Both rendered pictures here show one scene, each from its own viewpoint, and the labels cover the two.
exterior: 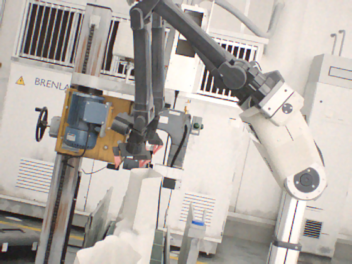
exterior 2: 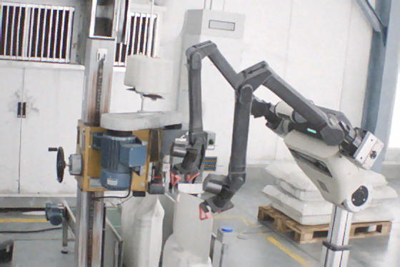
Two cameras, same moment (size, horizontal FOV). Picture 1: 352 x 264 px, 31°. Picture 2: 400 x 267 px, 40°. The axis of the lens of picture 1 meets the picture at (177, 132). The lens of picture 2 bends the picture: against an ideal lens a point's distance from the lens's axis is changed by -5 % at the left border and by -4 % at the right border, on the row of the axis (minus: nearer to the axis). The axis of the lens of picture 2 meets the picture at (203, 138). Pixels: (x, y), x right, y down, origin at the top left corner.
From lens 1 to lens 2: 1.19 m
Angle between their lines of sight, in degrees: 23
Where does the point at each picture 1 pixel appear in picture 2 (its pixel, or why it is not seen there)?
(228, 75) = (329, 135)
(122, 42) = (151, 80)
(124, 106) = (143, 135)
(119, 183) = (46, 161)
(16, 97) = not seen: outside the picture
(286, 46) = (177, 8)
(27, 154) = not seen: outside the picture
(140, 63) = (242, 131)
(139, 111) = (238, 173)
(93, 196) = (25, 178)
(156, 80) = (196, 117)
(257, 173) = not seen: hidden behind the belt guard
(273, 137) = (345, 172)
